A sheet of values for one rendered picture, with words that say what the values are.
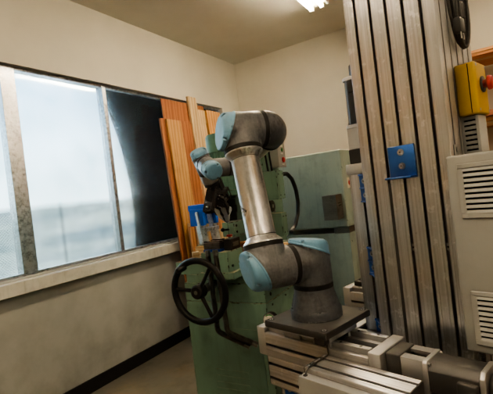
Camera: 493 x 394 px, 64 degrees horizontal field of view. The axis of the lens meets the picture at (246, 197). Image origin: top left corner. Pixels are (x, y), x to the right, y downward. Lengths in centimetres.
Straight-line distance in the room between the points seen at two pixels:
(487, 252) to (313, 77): 345
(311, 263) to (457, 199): 40
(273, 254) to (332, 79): 328
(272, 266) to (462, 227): 47
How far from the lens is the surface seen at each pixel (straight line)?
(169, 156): 340
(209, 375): 208
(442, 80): 112
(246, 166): 113
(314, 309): 116
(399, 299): 121
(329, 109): 417
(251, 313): 183
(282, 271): 109
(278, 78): 446
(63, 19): 323
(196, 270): 193
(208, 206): 165
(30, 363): 281
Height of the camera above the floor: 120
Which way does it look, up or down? 1 degrees down
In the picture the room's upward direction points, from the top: 7 degrees counter-clockwise
